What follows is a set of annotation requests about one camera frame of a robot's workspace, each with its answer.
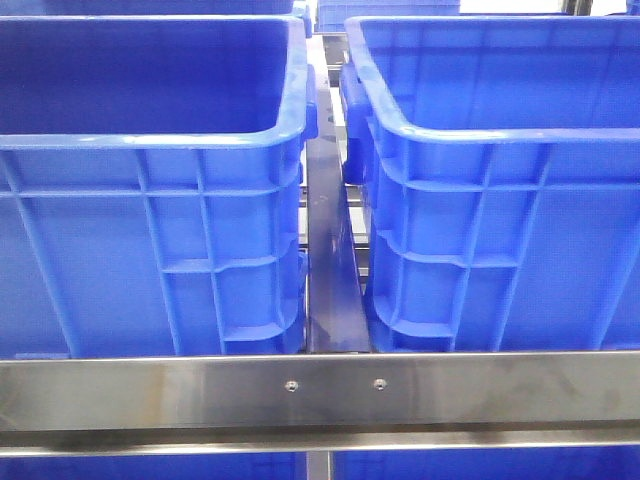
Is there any blue plastic bin with buttons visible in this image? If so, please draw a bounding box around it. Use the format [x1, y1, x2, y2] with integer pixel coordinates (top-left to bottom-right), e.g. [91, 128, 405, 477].
[1, 16, 317, 360]

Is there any steel divider bar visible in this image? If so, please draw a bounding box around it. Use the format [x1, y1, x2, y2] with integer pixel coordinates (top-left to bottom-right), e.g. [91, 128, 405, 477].
[307, 83, 371, 353]

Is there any blue plastic bin at left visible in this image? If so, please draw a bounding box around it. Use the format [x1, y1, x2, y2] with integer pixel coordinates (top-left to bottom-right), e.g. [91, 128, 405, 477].
[341, 15, 639, 352]

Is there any distant blue crates row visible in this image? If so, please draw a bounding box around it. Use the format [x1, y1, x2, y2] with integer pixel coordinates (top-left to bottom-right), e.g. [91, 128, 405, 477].
[32, 1, 639, 32]

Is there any blue bin lower shelf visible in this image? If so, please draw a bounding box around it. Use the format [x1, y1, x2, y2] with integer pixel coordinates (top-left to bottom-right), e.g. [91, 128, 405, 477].
[1, 446, 639, 479]

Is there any stainless steel rack rail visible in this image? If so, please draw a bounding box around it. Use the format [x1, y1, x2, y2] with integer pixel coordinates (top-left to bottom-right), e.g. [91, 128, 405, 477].
[1, 351, 639, 456]

